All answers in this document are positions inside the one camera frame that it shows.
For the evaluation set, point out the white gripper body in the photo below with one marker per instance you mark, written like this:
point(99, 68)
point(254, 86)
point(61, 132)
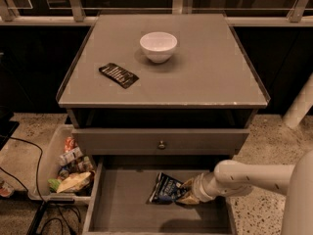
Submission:
point(198, 187)

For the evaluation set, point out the blue chip bag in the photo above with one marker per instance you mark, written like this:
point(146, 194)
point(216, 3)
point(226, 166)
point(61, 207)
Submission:
point(167, 190)

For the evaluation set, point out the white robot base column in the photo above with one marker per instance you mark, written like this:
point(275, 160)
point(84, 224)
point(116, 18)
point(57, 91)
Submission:
point(300, 106)

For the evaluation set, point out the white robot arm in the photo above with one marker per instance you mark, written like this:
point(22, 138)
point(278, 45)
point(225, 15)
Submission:
point(231, 178)

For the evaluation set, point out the round metal drawer knob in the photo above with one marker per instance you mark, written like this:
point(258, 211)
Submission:
point(161, 145)

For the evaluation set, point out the open grey middle drawer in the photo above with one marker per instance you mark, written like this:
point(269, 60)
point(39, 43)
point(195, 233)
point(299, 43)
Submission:
point(122, 188)

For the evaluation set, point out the grey drawer cabinet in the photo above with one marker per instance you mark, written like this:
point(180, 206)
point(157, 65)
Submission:
point(207, 83)

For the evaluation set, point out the closed grey top drawer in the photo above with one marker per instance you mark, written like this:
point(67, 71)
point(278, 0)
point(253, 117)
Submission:
point(144, 141)

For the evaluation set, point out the yellow snack bag in bin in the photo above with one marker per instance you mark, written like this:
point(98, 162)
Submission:
point(75, 182)

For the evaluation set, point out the white carton in bin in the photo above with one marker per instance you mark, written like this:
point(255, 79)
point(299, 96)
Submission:
point(72, 155)

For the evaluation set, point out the black snack packet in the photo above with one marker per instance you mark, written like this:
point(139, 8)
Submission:
point(118, 74)

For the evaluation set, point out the clear plastic storage bin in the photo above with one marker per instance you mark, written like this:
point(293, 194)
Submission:
point(49, 168)

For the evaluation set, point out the red can in bin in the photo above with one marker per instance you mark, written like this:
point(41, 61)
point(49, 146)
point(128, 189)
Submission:
point(69, 144)

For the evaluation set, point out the white ceramic bowl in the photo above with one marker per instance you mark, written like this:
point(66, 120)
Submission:
point(158, 46)

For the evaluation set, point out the red white object on floor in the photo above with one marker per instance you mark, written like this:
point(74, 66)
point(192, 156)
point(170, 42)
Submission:
point(6, 190)

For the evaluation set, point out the metal window railing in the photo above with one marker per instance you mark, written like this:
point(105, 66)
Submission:
point(237, 12)

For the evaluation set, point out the dark furniture at left edge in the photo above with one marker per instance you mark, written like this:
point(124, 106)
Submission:
point(7, 125)

